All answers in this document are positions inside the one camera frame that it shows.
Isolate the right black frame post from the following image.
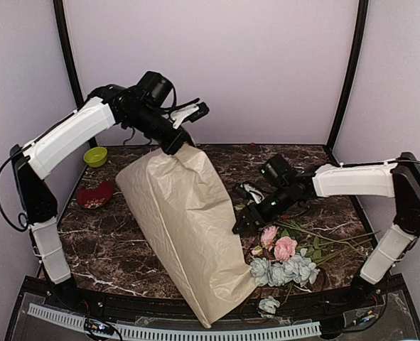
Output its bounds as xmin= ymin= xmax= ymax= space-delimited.
xmin=325 ymin=0 xmax=369 ymax=153

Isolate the left black frame post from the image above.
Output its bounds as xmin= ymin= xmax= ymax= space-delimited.
xmin=53 ymin=0 xmax=84 ymax=107

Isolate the pink fake flower stem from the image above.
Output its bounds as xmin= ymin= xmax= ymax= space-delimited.
xmin=249 ymin=224 xmax=371 ymax=261

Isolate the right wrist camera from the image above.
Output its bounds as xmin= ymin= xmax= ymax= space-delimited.
xmin=234 ymin=182 xmax=265 ymax=204

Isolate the green plastic bowl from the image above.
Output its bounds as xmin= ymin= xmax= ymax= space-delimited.
xmin=83 ymin=146 xmax=108 ymax=168

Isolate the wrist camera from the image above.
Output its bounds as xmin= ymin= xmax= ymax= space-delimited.
xmin=234 ymin=182 xmax=265 ymax=204
xmin=170 ymin=102 xmax=210 ymax=129

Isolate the blue fake flower bunch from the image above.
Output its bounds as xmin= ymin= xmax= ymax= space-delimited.
xmin=248 ymin=248 xmax=349 ymax=288

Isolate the small circuit board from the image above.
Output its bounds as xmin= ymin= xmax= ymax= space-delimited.
xmin=83 ymin=318 xmax=115 ymax=336

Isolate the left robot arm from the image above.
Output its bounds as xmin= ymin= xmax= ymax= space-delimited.
xmin=0 ymin=71 xmax=191 ymax=310

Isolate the black frame post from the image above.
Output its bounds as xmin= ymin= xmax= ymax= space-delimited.
xmin=53 ymin=0 xmax=84 ymax=107
xmin=325 ymin=0 xmax=369 ymax=153

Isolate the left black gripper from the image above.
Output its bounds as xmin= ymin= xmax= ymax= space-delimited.
xmin=125 ymin=105 xmax=198 ymax=156

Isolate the single blue fake flower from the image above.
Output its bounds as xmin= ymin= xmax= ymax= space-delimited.
xmin=257 ymin=296 xmax=281 ymax=318

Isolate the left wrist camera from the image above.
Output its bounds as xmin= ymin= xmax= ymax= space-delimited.
xmin=170 ymin=102 xmax=210 ymax=129

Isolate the white slotted cable duct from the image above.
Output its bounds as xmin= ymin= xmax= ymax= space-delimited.
xmin=27 ymin=303 xmax=321 ymax=340

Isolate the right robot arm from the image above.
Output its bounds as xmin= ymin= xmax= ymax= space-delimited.
xmin=232 ymin=152 xmax=420 ymax=308

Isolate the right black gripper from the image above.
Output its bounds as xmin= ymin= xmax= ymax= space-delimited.
xmin=232 ymin=184 xmax=294 ymax=234

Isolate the white fake flower stem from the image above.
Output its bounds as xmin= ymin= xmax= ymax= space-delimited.
xmin=273 ymin=218 xmax=377 ymax=244

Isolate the peach wrapping paper sheet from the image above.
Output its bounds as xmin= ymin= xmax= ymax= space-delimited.
xmin=116 ymin=145 xmax=257 ymax=328

